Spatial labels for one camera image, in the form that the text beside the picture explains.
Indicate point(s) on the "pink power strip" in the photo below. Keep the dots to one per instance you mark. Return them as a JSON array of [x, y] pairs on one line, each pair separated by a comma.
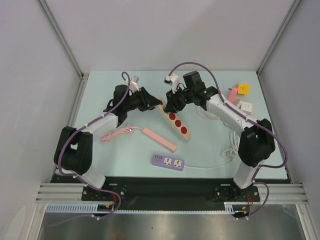
[[159, 140]]

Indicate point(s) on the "white cube socket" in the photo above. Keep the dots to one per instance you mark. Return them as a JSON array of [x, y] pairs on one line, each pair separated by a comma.
[[246, 107]]

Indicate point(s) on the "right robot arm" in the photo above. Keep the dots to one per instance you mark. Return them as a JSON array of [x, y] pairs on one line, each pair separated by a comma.
[[256, 142]]

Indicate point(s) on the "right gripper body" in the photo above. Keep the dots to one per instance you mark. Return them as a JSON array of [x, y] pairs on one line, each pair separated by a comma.
[[175, 100]]

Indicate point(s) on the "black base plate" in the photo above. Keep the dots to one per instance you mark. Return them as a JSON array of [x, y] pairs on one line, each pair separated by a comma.
[[171, 194]]

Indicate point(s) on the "purple power strip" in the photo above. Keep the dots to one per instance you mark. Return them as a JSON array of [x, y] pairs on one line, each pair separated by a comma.
[[168, 162]]

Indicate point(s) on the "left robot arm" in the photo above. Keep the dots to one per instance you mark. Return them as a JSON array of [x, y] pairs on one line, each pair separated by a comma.
[[74, 151]]

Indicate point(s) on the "yellow cube socket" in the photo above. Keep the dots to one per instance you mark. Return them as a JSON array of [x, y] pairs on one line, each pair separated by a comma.
[[243, 88]]

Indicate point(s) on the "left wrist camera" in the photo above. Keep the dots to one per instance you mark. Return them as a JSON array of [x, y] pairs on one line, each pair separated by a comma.
[[133, 86]]

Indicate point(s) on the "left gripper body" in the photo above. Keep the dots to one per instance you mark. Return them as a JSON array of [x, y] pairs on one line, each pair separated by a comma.
[[139, 100]]

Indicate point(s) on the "pink triangular socket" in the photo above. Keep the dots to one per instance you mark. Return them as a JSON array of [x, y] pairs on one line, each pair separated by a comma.
[[232, 94]]

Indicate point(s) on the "beige power strip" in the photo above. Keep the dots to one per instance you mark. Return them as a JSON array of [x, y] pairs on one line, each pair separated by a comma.
[[174, 121]]

